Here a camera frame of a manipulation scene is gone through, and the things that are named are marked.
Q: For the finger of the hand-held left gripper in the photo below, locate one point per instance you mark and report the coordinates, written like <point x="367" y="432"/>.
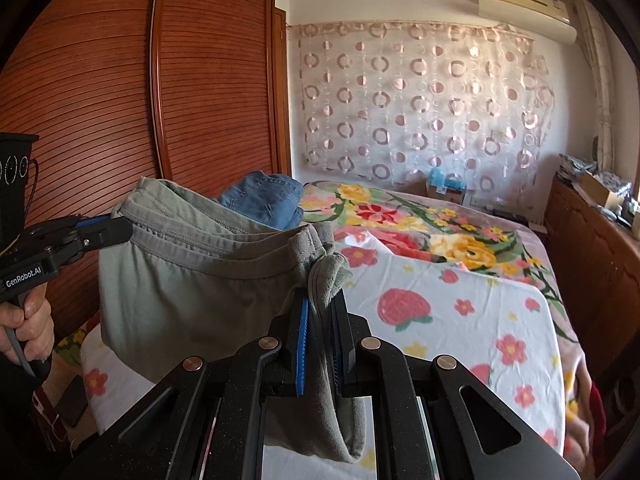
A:
<point x="107" y="234"/>
<point x="97" y="221"/>

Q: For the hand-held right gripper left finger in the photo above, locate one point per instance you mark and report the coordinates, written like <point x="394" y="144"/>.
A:
<point x="300" y="345"/>

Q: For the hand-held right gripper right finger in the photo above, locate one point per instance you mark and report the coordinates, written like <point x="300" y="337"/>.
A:
<point x="344" y="355"/>

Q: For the green pants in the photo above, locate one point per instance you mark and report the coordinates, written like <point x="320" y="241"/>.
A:
<point x="190" y="280"/>

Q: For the person's left hand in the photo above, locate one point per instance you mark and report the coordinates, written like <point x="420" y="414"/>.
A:
<point x="35" y="325"/>

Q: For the strawberry print bed sheet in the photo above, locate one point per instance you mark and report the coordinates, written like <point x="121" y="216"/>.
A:
<point x="440" y="320"/>

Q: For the wooden slatted wardrobe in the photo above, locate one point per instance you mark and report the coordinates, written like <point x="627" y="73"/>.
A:
<point x="150" y="85"/>

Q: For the blue jeans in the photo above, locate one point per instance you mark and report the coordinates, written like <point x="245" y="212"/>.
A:
<point x="265" y="200"/>

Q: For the floral blanket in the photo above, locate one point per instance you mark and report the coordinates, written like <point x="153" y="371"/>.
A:
<point x="450" y="230"/>

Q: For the blue and white box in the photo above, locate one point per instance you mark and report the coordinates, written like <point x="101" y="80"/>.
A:
<point x="447" y="185"/>

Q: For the circle-patterned sheer curtain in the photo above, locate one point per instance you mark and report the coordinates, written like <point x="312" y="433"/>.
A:
<point x="400" y="110"/>

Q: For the red cloth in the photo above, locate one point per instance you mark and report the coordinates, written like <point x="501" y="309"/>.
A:
<point x="596" y="415"/>

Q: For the wooden cabinet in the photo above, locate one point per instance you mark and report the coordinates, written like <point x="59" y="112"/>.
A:
<point x="590" y="260"/>

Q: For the stack of patterned packets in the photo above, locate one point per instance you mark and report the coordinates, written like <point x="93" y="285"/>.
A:
<point x="575" y="167"/>

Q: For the cardboard box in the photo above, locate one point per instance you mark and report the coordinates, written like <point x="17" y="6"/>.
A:
<point x="597" y="190"/>

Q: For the beige window curtain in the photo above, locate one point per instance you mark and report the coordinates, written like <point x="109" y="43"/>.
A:
<point x="600" y="85"/>

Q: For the white air conditioner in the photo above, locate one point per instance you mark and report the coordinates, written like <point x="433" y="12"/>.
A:
<point x="525" y="10"/>

